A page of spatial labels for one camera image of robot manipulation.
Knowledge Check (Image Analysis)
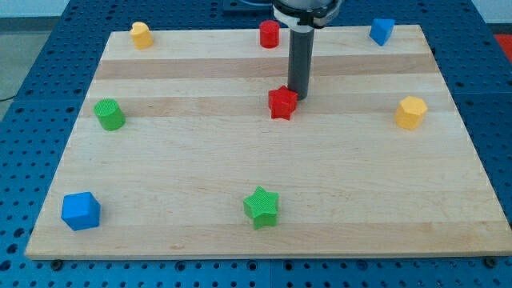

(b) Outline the blue triangular block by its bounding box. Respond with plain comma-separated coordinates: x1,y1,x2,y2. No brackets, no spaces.
369,18,395,46

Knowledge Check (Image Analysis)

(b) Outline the red cylinder block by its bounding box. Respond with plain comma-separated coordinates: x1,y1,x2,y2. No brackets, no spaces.
259,20,280,49

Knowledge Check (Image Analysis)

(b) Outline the yellow hexagon block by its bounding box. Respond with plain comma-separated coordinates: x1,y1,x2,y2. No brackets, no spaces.
394,96,428,130

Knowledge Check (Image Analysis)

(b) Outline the wooden board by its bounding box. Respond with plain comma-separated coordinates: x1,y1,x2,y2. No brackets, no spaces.
26,25,511,260

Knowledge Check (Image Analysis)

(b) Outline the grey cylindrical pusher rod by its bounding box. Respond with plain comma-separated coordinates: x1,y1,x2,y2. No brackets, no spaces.
287,28,314,101

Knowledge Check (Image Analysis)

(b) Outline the green cylinder block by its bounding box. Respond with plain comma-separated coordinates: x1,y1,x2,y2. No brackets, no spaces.
94,98,126,131

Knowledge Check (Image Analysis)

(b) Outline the red star block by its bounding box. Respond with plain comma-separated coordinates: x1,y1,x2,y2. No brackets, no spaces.
268,86,298,120

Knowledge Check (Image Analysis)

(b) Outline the blue cube block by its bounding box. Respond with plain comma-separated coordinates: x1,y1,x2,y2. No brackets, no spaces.
61,191,101,231

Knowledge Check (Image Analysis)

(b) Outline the yellow rounded block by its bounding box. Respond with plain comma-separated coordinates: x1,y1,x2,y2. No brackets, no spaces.
129,22,154,50

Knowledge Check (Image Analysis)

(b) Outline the green star block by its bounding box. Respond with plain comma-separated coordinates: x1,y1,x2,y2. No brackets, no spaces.
243,186,279,230

